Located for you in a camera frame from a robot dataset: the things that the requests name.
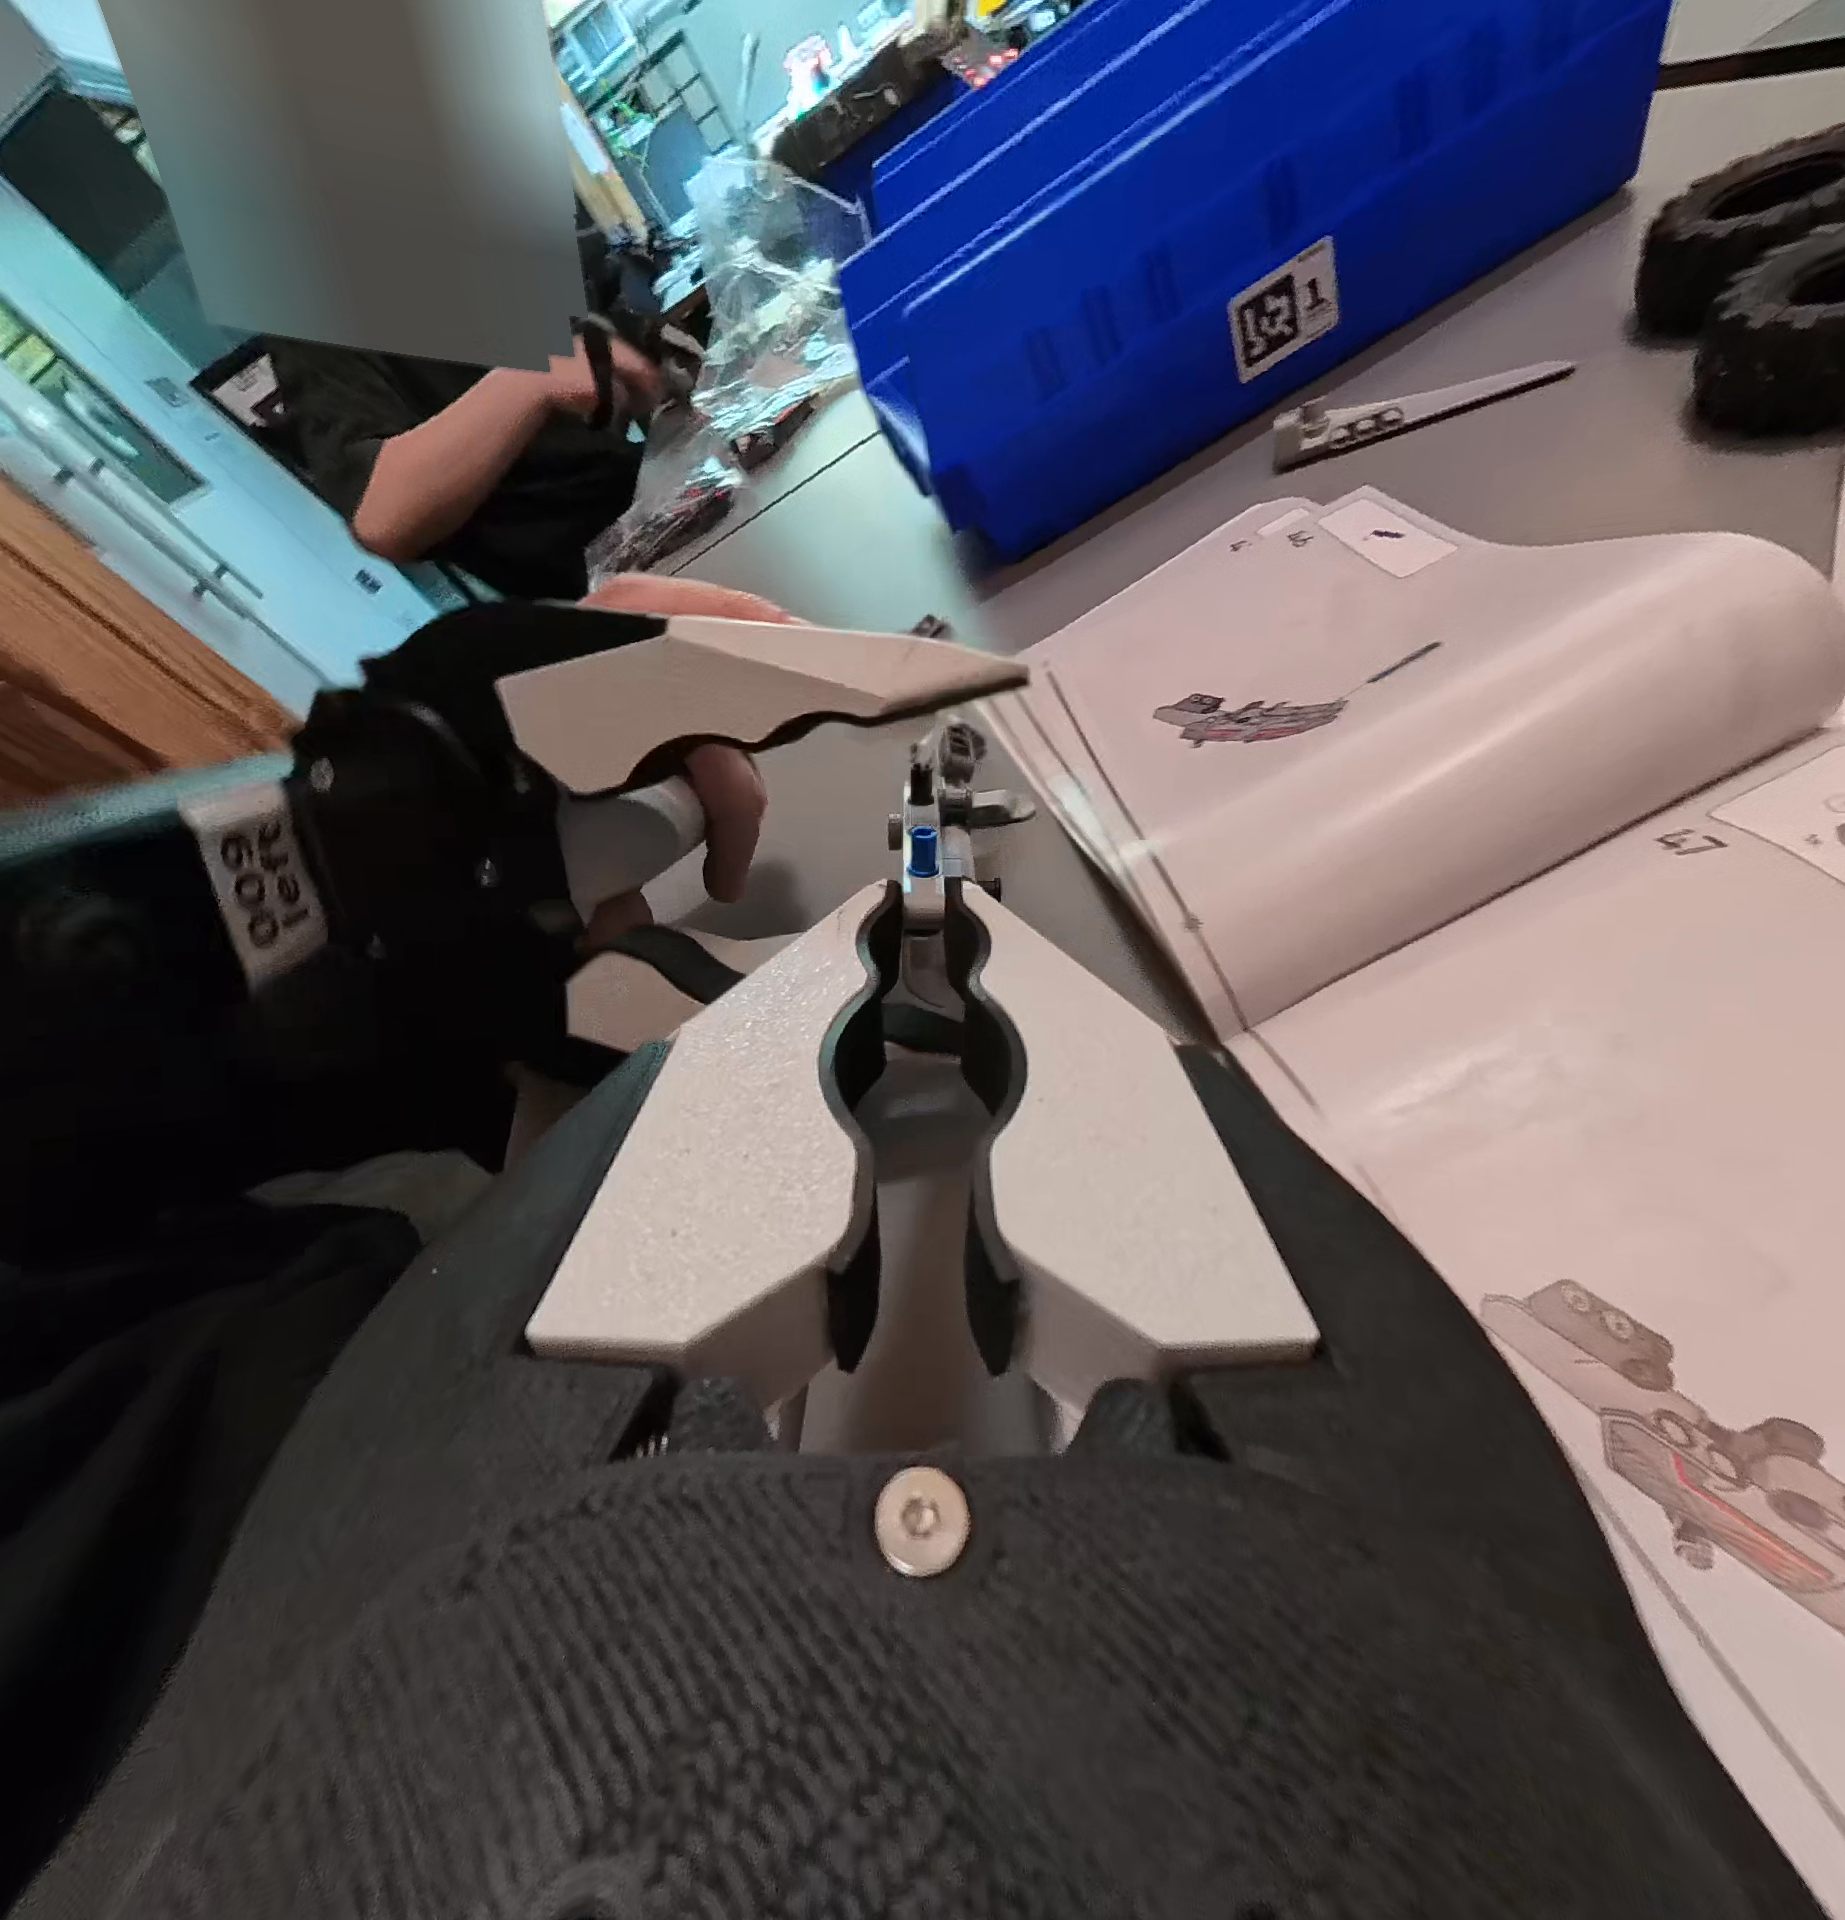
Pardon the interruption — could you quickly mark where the another person's forearm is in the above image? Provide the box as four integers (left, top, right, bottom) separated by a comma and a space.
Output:
355, 364, 601, 564

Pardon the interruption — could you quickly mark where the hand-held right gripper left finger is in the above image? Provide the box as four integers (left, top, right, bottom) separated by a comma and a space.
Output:
526, 878, 904, 1375

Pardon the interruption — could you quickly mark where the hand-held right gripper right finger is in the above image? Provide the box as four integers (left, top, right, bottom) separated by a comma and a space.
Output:
944, 878, 1325, 1452

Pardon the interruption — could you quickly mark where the person's black clothing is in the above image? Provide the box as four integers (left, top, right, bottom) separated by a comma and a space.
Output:
0, 1050, 458, 1920

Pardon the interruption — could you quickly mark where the person's left hand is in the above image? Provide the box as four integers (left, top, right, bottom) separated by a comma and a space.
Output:
581, 574, 793, 957

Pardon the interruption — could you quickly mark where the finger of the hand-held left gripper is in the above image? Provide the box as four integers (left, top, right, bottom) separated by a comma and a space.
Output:
490, 613, 1034, 799

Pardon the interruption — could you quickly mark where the wooden cabinet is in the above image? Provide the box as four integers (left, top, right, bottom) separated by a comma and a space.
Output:
0, 450, 298, 818

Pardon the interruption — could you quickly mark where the cluttered background shelf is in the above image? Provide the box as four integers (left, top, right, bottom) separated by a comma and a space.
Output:
547, 0, 1103, 198

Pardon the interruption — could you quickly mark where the blue storage bin with tag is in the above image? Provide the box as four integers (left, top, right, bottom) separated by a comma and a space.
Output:
899, 0, 1677, 569

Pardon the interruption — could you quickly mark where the glass panelled door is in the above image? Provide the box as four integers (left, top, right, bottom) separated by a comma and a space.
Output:
0, 149, 436, 663

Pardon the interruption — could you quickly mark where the white instruction booklet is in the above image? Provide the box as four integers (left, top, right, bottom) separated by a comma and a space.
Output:
996, 486, 1845, 1920

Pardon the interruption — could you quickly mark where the grey toy brick assembly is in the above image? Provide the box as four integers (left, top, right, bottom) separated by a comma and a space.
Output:
881, 718, 1041, 1052

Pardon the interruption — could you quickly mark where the plastic bag of brick pieces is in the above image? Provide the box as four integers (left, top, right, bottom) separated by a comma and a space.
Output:
584, 434, 747, 578

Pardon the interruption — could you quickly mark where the long grey brick panel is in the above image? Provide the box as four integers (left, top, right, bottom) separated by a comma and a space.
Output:
1271, 360, 1577, 476

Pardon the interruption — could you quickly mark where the black toy tire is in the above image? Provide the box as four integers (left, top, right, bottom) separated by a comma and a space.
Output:
1636, 120, 1845, 339
1694, 217, 1845, 437

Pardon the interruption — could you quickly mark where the clear plastic bag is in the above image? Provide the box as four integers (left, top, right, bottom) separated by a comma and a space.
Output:
691, 157, 863, 394

